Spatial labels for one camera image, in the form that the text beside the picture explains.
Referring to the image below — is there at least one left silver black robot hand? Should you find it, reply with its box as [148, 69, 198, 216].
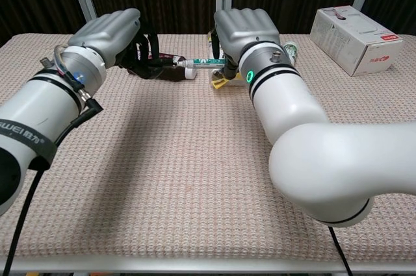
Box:
[67, 8, 162, 81]

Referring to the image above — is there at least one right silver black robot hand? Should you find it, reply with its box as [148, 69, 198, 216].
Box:
[213, 8, 281, 81]

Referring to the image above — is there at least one green white marker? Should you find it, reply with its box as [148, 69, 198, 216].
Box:
[177, 57, 228, 69]

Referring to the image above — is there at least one green white plastic bottle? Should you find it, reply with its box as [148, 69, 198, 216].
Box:
[283, 41, 300, 63]

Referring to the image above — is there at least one brown juice bottle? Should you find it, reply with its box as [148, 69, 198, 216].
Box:
[151, 51, 198, 83]

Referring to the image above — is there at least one white red carton box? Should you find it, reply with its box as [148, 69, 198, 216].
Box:
[309, 5, 405, 78]

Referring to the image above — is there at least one beige woven table cloth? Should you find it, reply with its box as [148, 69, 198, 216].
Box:
[0, 32, 416, 262]

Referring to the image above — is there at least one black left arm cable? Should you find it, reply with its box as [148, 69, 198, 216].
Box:
[1, 96, 105, 276]

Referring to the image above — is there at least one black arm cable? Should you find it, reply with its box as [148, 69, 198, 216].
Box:
[328, 225, 354, 276]
[1, 96, 105, 276]

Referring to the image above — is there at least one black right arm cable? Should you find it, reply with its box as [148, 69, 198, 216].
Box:
[328, 225, 354, 276]

